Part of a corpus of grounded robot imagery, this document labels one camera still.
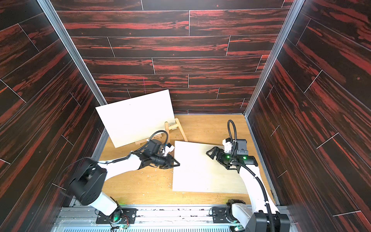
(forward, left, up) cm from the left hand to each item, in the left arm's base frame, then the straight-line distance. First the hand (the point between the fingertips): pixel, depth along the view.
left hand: (179, 166), depth 82 cm
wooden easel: (+22, +2, +12) cm, 25 cm away
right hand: (+6, -21, +3) cm, 22 cm away
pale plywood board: (+23, +28, +14) cm, 39 cm away
